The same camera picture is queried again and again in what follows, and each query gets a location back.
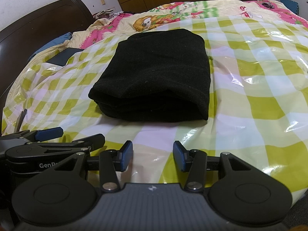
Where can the small dark item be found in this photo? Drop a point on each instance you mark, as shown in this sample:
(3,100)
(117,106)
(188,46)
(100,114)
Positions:
(268,4)

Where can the checkered green yellow bedsheet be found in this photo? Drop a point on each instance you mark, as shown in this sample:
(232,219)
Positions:
(240,101)

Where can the dark wooden headboard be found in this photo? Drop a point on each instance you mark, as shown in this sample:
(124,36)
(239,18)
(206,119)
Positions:
(36,33)

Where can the blue foam mat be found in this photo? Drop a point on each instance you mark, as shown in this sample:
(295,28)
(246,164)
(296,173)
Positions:
(290,4)

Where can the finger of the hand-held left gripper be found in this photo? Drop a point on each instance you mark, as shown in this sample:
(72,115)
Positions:
(93,140)
(48,133)

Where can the black pants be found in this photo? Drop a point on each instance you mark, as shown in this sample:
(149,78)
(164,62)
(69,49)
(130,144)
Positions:
(156,77)

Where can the pile of clothes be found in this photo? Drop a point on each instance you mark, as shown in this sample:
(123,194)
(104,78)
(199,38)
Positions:
(104,14)

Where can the cartoon printed quilt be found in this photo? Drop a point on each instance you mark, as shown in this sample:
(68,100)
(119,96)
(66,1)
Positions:
(180,14)

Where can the blue pillow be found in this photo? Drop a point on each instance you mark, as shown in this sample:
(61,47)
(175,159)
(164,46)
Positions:
(55,42)

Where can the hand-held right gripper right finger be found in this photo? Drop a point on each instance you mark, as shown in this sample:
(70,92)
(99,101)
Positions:
(179,156)

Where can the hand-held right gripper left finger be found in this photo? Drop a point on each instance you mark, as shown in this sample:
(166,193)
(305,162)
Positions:
(127,156)

